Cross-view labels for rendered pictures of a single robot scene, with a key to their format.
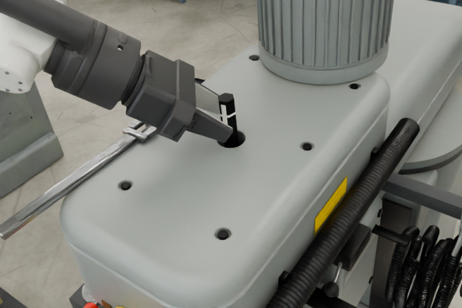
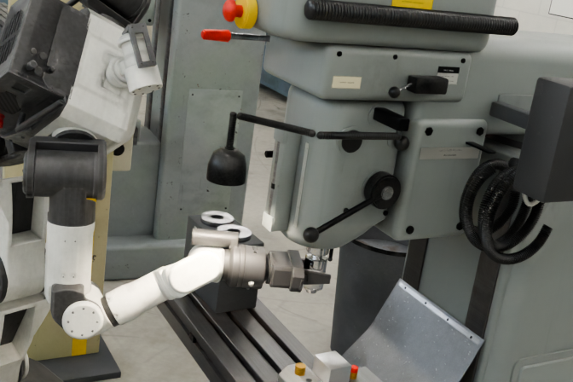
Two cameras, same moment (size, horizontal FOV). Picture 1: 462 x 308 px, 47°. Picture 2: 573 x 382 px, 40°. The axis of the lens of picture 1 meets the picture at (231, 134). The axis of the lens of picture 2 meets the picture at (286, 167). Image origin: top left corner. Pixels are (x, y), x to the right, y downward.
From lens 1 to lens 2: 1.11 m
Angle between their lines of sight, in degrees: 28
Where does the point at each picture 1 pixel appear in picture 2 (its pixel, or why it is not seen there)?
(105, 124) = not seen: hidden behind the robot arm
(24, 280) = (130, 348)
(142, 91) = not seen: outside the picture
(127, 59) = not seen: outside the picture
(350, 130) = not seen: outside the picture
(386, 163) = (471, 16)
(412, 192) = (510, 110)
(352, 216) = (422, 12)
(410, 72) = (556, 43)
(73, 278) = (180, 369)
